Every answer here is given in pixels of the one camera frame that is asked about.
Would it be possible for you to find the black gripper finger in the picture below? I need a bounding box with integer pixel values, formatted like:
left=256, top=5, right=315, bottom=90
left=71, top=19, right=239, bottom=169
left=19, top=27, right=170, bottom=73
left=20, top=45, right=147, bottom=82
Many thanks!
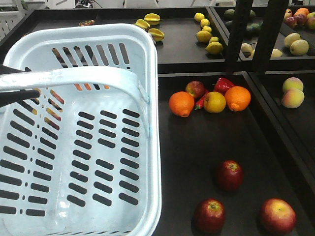
left=0, top=65, right=24, bottom=75
left=0, top=90, right=40, bottom=107

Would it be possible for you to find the light blue plastic basket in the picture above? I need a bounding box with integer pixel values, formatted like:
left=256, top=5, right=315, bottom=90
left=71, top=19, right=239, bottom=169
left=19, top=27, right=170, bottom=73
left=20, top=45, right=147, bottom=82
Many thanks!
left=0, top=24, right=161, bottom=236

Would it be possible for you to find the cherry tomato pile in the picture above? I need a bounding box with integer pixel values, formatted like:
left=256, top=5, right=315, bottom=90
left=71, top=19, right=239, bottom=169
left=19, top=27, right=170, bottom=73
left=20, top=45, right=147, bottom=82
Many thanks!
left=78, top=20, right=95, bottom=27

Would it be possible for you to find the yellow starfruit top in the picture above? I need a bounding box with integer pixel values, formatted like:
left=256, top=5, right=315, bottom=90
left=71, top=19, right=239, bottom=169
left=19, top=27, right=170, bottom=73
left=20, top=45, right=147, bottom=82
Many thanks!
left=144, top=13, right=161, bottom=26

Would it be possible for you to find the orange with stem nub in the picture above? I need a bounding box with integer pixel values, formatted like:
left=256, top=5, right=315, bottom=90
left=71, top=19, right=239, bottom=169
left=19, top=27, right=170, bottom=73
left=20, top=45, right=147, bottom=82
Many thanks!
left=168, top=91, right=194, bottom=118

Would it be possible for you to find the small red apple back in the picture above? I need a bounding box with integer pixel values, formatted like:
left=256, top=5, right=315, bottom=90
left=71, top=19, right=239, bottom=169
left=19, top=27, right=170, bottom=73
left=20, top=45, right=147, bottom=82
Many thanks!
left=185, top=81, right=206, bottom=99

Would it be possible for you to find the red chili pepper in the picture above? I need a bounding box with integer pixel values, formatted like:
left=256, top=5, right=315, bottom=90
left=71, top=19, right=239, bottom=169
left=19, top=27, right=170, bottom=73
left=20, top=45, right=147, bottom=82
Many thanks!
left=194, top=89, right=209, bottom=110

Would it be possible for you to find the yellow round fruit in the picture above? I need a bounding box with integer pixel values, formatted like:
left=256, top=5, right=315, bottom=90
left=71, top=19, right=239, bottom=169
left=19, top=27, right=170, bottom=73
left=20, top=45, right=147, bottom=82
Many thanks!
left=203, top=91, right=226, bottom=114

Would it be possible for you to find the red bell pepper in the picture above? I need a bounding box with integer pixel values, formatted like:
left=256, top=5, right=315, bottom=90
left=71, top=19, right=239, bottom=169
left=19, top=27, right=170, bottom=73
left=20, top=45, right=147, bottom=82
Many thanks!
left=213, top=77, right=235, bottom=95

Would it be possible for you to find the black wooden produce stand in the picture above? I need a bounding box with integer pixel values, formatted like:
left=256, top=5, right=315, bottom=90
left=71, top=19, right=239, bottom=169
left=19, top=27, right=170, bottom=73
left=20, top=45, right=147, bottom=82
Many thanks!
left=0, top=7, right=315, bottom=236

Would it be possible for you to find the round orange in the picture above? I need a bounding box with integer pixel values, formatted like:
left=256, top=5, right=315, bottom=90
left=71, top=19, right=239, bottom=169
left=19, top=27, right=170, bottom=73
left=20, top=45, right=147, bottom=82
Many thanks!
left=224, top=86, right=251, bottom=112

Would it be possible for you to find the dark red apple left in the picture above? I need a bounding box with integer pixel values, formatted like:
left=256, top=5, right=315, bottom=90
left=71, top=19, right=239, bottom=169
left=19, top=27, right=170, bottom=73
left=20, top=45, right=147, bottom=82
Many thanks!
left=192, top=198, right=225, bottom=233

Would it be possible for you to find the dark red apple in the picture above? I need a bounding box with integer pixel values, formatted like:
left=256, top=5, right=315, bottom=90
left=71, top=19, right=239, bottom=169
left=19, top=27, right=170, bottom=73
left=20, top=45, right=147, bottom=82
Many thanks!
left=192, top=198, right=225, bottom=233
left=215, top=160, right=244, bottom=192

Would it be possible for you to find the dark red apple top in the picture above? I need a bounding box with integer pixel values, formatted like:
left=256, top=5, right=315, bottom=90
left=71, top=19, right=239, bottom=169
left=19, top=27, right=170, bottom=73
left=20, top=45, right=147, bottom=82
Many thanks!
left=215, top=160, right=244, bottom=192

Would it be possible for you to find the pale peach back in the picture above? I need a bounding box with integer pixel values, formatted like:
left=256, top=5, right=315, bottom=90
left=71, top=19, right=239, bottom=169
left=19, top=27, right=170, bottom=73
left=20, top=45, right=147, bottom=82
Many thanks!
left=282, top=77, right=304, bottom=92

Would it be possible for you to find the pale peach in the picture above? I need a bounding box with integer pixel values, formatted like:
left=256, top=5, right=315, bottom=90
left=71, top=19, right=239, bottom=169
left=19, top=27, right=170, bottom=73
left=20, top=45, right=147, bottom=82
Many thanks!
left=282, top=77, right=304, bottom=92
left=281, top=88, right=305, bottom=109

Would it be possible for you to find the pale green pear back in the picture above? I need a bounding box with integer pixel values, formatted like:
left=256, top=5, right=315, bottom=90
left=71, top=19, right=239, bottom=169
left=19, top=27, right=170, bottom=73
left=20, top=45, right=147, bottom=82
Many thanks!
left=284, top=32, right=301, bottom=48

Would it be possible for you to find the pale green pear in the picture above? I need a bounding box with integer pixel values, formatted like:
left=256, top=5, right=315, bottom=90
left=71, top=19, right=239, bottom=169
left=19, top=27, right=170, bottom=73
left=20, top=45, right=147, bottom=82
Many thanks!
left=289, top=39, right=309, bottom=56
left=284, top=32, right=301, bottom=48

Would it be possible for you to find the pale peach front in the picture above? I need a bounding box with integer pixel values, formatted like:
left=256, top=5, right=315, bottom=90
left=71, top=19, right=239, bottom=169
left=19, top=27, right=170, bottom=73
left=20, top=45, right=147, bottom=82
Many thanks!
left=281, top=88, right=305, bottom=109

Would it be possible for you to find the pale green pear front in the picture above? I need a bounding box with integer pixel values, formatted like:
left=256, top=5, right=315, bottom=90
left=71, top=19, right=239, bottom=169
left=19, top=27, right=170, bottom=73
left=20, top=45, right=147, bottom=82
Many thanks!
left=289, top=39, right=309, bottom=56

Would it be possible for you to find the red yellow apple right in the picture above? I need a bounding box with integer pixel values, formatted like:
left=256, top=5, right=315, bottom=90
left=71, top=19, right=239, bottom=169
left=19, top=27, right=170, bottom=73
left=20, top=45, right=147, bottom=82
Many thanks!
left=259, top=198, right=297, bottom=236

